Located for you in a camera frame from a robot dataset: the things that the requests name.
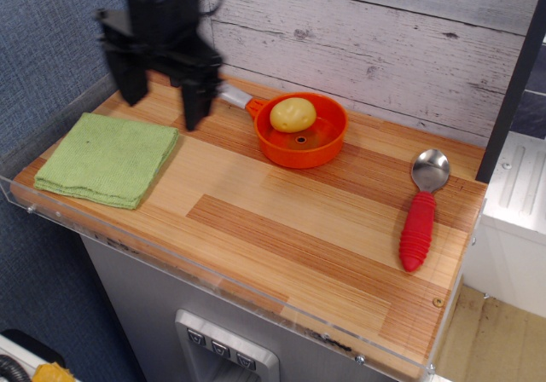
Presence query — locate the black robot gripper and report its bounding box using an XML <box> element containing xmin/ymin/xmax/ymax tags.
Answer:
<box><xmin>96</xmin><ymin>0</ymin><xmax>223</xmax><ymax>131</ymax></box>

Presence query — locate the green cloth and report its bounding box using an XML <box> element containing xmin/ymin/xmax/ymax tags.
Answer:
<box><xmin>34</xmin><ymin>113</ymin><xmax>179</xmax><ymax>210</ymax></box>

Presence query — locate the yellow toy potato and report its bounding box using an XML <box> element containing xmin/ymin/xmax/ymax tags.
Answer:
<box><xmin>270</xmin><ymin>97</ymin><xmax>317</xmax><ymax>133</ymax></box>

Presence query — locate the clear acrylic table guard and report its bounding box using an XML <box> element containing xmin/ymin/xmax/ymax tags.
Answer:
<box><xmin>1</xmin><ymin>72</ymin><xmax>486</xmax><ymax>381</ymax></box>

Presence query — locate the grey cabinet with button panel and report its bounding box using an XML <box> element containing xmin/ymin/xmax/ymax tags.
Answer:
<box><xmin>83</xmin><ymin>237</ymin><xmax>389</xmax><ymax>381</ymax></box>

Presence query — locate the yellow object at corner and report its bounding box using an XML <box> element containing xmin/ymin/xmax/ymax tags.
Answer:
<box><xmin>31</xmin><ymin>362</ymin><xmax>77</xmax><ymax>382</ymax></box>

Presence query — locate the white ridged appliance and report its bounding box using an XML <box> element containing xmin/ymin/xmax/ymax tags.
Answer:
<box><xmin>462</xmin><ymin>132</ymin><xmax>545</xmax><ymax>317</ymax></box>

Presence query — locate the orange pan with grey handle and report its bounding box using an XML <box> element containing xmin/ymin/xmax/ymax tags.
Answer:
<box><xmin>219</xmin><ymin>83</ymin><xmax>349</xmax><ymax>169</ymax></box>

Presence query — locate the metal spoon with red handle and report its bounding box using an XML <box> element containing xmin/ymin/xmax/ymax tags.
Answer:
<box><xmin>398</xmin><ymin>149</ymin><xmax>450</xmax><ymax>273</ymax></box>

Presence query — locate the dark grey right post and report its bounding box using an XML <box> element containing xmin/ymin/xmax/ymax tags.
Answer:
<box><xmin>475</xmin><ymin>0</ymin><xmax>545</xmax><ymax>183</ymax></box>

